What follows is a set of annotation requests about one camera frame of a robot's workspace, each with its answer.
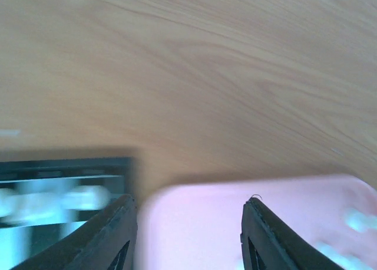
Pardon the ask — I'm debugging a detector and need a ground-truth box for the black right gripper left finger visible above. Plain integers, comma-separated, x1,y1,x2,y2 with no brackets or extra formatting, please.
14,194,138,270

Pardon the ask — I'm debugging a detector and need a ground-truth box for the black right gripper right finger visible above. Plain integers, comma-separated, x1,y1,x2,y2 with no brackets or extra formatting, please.
240,197,341,270

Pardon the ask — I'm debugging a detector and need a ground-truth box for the pink plastic tray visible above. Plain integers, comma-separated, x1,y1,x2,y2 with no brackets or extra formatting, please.
134,174,376,269

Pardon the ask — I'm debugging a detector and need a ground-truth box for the white chess piece on tray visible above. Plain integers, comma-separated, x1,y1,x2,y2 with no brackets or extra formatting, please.
345,209,376,233
316,242,373,270

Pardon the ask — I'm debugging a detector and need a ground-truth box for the white chess piece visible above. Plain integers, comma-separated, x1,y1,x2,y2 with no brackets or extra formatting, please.
1,186,111,223
345,209,376,233
316,242,373,270

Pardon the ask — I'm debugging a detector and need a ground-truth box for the black grey chess board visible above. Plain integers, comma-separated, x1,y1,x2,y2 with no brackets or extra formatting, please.
1,157,135,269

